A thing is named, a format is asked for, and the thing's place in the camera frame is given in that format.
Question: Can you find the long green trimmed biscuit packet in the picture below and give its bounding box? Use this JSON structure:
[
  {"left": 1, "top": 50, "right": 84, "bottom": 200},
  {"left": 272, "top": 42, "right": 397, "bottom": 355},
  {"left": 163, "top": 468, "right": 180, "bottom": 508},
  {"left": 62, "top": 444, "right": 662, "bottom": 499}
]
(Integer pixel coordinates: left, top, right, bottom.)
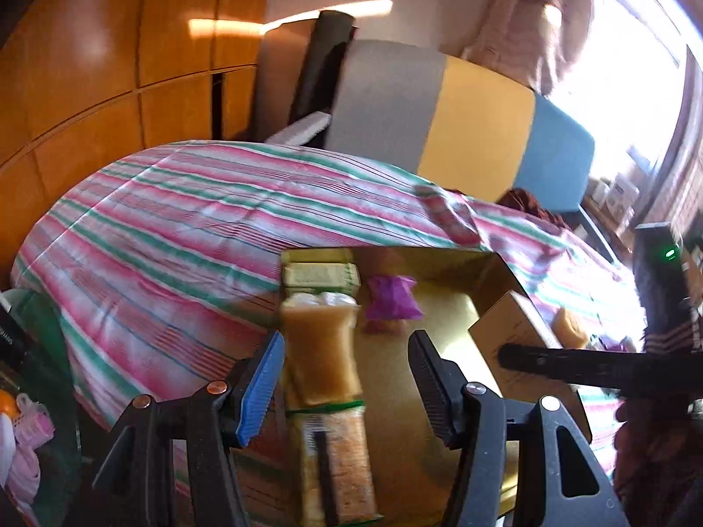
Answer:
[{"left": 287, "top": 402, "right": 384, "bottom": 526}]

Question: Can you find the brown side curtain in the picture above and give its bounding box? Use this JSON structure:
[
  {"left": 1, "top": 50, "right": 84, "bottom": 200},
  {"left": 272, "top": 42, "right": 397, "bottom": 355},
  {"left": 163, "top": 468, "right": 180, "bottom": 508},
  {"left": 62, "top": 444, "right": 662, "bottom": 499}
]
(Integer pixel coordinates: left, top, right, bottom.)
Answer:
[{"left": 651, "top": 49, "right": 703, "bottom": 231}]

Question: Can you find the black rolled mat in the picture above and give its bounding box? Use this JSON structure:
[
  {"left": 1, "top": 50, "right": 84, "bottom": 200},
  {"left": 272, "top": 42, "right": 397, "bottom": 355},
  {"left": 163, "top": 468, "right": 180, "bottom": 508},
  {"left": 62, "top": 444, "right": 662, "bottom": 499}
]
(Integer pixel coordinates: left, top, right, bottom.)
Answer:
[{"left": 294, "top": 10, "right": 358, "bottom": 122}]

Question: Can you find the beige printed carton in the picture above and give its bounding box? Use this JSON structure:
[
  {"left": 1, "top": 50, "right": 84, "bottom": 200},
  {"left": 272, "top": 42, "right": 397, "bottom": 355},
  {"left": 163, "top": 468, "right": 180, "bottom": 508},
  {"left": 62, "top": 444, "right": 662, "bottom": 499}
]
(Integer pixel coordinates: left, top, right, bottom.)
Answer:
[{"left": 467, "top": 289, "right": 594, "bottom": 445}]

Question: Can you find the striped tablecloth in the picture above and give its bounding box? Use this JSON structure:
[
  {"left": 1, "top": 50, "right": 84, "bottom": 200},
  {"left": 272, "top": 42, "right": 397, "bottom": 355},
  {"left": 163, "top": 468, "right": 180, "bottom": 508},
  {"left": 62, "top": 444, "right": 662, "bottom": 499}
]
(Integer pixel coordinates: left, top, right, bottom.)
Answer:
[{"left": 11, "top": 140, "right": 660, "bottom": 527}]

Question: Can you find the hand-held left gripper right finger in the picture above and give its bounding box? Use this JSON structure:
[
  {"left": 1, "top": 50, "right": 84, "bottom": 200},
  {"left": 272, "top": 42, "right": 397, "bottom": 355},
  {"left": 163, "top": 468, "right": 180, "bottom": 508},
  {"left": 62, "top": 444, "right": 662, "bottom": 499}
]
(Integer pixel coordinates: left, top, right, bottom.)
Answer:
[{"left": 409, "top": 331, "right": 630, "bottom": 527}]

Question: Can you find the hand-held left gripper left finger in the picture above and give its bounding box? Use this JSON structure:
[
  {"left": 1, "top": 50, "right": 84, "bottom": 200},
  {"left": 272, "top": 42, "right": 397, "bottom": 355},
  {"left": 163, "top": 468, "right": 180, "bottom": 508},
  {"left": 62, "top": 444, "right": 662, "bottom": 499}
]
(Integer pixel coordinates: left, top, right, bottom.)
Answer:
[{"left": 66, "top": 331, "right": 286, "bottom": 527}]

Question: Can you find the large sponge cake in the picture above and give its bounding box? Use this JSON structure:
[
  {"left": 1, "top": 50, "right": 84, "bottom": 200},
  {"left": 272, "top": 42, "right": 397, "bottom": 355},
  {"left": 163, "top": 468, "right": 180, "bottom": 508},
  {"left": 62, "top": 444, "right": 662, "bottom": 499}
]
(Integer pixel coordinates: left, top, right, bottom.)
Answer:
[{"left": 552, "top": 307, "right": 592, "bottom": 350}]

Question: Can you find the white printed box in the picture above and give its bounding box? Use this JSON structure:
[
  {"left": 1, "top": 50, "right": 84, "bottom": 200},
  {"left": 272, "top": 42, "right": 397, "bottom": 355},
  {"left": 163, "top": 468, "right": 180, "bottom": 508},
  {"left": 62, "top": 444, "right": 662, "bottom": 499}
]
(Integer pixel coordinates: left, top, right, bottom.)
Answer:
[{"left": 611, "top": 174, "right": 642, "bottom": 217}]

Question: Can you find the gold tin box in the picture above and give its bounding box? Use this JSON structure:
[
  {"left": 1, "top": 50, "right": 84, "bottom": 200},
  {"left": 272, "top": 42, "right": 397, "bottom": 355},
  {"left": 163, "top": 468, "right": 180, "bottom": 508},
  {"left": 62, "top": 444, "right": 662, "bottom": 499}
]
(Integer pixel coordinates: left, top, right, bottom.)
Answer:
[{"left": 231, "top": 247, "right": 594, "bottom": 527}]

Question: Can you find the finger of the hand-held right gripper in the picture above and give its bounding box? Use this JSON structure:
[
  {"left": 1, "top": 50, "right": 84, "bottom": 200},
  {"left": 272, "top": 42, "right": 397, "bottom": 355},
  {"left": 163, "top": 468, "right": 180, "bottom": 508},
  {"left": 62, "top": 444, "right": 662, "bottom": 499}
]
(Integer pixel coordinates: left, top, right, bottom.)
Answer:
[{"left": 497, "top": 343, "right": 649, "bottom": 396}]

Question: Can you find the grey yellow blue chair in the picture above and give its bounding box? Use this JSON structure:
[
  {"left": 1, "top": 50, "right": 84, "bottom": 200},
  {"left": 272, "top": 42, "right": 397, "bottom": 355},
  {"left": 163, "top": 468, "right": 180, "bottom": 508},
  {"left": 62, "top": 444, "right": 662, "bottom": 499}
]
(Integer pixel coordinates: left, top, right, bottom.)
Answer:
[{"left": 324, "top": 40, "right": 621, "bottom": 263}]

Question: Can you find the green gold snack packet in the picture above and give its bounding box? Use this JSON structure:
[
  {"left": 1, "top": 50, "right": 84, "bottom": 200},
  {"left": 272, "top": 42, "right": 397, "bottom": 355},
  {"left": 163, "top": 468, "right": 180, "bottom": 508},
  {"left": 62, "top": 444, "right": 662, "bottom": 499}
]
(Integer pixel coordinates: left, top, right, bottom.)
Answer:
[{"left": 282, "top": 249, "right": 362, "bottom": 296}]

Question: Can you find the dark red cloth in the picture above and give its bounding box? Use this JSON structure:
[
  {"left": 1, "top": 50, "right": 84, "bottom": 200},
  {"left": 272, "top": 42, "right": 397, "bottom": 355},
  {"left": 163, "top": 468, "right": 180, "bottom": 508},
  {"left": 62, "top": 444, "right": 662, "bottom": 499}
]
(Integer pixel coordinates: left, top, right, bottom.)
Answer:
[{"left": 497, "top": 188, "right": 573, "bottom": 227}]

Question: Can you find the pink white cloth bundle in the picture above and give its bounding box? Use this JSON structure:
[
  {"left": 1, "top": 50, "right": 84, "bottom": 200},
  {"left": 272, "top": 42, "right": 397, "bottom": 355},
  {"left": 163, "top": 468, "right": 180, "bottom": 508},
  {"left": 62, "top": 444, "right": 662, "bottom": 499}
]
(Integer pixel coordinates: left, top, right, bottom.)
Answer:
[{"left": 0, "top": 392, "right": 56, "bottom": 511}]

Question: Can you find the narrow sponge cake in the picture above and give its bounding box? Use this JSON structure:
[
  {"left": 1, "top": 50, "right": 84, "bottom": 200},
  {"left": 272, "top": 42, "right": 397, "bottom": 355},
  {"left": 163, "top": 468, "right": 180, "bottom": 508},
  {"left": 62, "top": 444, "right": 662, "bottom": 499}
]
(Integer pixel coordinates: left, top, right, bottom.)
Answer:
[{"left": 280, "top": 292, "right": 364, "bottom": 408}]

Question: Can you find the patterned beige curtain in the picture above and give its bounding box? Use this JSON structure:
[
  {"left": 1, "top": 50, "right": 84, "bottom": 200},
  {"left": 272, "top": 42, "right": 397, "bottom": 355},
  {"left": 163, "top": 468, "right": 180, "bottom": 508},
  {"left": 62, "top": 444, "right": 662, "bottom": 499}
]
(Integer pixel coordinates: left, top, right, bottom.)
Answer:
[{"left": 461, "top": 0, "right": 595, "bottom": 95}]

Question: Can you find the person's right hand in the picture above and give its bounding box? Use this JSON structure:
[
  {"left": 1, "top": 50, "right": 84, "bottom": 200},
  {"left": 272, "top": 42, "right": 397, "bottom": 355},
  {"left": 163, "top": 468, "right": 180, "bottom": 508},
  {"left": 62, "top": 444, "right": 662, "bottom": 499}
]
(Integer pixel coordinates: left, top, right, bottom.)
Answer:
[{"left": 612, "top": 395, "right": 703, "bottom": 527}]

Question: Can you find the wooden wardrobe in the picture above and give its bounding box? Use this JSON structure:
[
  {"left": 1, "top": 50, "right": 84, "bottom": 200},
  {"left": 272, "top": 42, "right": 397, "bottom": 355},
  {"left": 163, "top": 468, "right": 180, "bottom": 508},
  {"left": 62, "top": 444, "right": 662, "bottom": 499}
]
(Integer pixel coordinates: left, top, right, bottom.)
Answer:
[{"left": 0, "top": 0, "right": 275, "bottom": 286}]

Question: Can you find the white foam board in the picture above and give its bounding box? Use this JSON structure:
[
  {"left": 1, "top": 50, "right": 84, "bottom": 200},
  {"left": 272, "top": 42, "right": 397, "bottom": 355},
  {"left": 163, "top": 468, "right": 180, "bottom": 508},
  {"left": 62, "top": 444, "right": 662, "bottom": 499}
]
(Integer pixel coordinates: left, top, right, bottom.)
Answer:
[{"left": 264, "top": 111, "right": 334, "bottom": 147}]

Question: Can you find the green mesh bag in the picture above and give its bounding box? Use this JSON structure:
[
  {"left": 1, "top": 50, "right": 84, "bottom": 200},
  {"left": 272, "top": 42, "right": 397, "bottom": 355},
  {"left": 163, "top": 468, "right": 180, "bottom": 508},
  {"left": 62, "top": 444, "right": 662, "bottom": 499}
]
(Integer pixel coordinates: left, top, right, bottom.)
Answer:
[{"left": 0, "top": 288, "right": 78, "bottom": 451}]

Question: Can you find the window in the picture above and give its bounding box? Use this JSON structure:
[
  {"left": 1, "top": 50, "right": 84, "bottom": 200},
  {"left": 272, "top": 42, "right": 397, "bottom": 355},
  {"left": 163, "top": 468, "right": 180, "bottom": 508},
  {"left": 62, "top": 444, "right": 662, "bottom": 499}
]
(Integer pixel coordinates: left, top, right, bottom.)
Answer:
[{"left": 549, "top": 0, "right": 699, "bottom": 177}]

